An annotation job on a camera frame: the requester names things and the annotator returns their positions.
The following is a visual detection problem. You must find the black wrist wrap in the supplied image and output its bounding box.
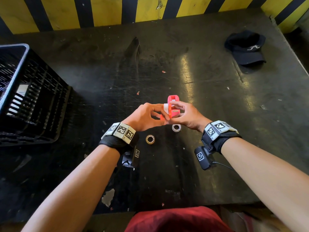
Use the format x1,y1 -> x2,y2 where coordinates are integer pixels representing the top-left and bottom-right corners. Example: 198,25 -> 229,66
201,131 -> 242,154
99,131 -> 140,155

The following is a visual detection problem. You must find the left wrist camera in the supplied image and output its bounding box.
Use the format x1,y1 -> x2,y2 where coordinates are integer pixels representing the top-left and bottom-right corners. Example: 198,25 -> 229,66
121,145 -> 140,168

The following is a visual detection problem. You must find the left black wrist wrap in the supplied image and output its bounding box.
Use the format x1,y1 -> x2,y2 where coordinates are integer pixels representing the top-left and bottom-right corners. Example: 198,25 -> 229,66
99,131 -> 140,155

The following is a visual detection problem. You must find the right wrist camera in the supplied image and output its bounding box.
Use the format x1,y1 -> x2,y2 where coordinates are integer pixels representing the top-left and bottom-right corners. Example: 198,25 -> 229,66
194,145 -> 217,171

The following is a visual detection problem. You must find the right black wrist wrap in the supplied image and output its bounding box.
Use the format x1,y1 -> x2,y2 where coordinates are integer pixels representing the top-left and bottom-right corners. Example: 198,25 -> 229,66
201,131 -> 242,154

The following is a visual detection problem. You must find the black baseball cap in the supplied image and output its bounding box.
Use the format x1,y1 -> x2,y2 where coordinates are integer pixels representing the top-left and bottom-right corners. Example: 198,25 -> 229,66
224,30 -> 267,66

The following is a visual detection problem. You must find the wrist marker band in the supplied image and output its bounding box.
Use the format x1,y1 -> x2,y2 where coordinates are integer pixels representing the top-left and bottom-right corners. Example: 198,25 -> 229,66
204,120 -> 239,143
101,122 -> 137,145

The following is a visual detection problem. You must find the person's left hand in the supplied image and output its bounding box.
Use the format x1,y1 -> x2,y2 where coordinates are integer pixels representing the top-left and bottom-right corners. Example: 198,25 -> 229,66
122,102 -> 170,132

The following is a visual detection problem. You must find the yellow black striped barrier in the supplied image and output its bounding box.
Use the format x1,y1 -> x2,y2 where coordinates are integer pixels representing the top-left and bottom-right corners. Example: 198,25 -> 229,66
0,0 -> 309,35

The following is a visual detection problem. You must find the black camera cable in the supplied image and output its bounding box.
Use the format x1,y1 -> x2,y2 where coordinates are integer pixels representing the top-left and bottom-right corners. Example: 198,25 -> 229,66
212,161 -> 235,171

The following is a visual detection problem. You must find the left wrist marker band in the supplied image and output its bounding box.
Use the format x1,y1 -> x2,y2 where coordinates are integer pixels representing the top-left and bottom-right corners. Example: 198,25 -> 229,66
101,122 -> 137,145

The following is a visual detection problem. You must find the right wrist marker band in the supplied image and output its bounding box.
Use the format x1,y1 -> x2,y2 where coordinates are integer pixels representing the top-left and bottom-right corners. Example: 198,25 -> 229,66
204,120 -> 239,143

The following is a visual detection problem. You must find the pink tape dispenser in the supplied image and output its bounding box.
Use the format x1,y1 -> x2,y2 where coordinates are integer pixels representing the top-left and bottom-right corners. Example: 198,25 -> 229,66
160,95 -> 186,119

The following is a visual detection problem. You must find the black plastic crate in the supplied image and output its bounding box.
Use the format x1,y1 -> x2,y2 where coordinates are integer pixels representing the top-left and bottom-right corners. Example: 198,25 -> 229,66
0,43 -> 72,147

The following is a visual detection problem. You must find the person's right hand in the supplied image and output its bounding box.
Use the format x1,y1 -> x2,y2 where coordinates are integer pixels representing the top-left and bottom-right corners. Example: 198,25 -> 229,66
169,101 -> 213,133

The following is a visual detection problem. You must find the person's right forearm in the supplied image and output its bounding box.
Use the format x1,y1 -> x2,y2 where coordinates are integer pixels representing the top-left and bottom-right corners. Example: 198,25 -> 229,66
220,137 -> 309,232

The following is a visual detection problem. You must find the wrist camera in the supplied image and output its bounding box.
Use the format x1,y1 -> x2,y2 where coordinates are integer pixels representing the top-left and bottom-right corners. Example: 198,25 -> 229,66
194,145 -> 217,171
121,145 -> 140,168

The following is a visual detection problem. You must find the person's left forearm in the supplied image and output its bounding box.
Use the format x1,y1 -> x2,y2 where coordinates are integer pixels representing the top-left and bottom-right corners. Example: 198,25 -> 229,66
21,144 -> 121,232

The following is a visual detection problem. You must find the red shirt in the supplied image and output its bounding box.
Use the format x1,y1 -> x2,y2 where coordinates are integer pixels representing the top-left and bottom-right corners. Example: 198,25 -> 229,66
124,206 -> 234,232

